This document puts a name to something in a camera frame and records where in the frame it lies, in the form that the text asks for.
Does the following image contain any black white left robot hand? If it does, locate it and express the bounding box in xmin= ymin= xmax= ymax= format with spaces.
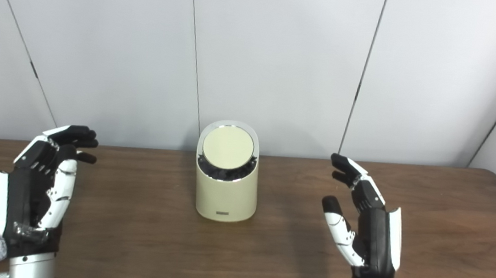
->
xmin=0 ymin=117 xmax=101 ymax=266

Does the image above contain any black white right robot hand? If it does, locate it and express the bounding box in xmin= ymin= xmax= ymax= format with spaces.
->
xmin=314 ymin=153 xmax=411 ymax=278

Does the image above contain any cream-colored bin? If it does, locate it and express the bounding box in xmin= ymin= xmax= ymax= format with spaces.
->
xmin=189 ymin=117 xmax=266 ymax=225

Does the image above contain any round cream bin lid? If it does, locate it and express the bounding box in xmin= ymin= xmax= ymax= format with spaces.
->
xmin=200 ymin=123 xmax=257 ymax=172

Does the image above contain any black bin liner bag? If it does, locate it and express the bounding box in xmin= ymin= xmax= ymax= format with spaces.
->
xmin=197 ymin=153 xmax=258 ymax=185

